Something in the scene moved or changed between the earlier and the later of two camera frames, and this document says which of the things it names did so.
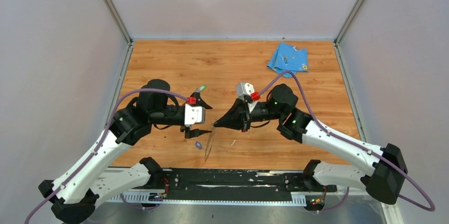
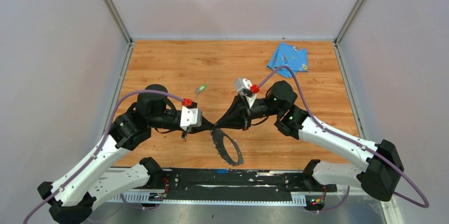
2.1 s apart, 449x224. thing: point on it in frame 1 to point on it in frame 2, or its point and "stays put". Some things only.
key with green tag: x=200 y=89 stays put
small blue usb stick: x=198 y=145 to x=221 y=171
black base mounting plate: x=253 y=184 stays put
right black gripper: x=236 y=118 stays put
